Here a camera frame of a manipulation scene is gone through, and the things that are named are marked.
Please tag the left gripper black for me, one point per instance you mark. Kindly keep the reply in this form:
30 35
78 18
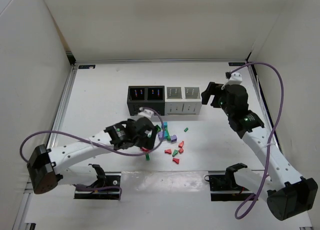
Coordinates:
149 142

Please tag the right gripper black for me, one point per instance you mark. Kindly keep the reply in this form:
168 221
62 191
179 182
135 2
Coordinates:
213 97

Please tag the green square lego brick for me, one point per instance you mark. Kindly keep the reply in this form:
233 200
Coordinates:
158 128

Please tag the red lego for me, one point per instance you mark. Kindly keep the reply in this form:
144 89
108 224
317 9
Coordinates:
144 149

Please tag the purple lego brick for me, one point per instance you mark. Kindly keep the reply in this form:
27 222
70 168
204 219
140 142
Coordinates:
162 135
173 138

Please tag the cyan lego brick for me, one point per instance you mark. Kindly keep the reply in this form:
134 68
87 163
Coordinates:
165 125

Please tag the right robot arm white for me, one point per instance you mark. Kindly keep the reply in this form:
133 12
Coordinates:
286 192

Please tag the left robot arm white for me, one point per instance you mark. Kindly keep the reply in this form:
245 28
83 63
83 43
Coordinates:
51 167

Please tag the green lego bottom left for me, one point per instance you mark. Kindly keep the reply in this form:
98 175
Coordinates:
147 156

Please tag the red lego slope left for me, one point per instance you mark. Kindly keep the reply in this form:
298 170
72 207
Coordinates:
168 151

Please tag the black double bin container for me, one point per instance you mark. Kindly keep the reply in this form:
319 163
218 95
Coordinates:
146 96

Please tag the green lego slope middle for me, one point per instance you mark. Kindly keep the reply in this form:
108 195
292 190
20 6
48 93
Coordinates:
175 152

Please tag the white double bin container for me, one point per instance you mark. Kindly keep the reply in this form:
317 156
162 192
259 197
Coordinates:
182 100

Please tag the red lego slope top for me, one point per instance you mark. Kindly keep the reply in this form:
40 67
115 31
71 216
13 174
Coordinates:
181 144

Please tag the red lego slope bottom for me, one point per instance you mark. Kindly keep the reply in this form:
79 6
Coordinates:
176 160

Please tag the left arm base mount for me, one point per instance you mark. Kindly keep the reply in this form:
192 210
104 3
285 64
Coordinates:
106 186

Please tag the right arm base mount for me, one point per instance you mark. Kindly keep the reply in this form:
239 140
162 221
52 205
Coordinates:
223 187

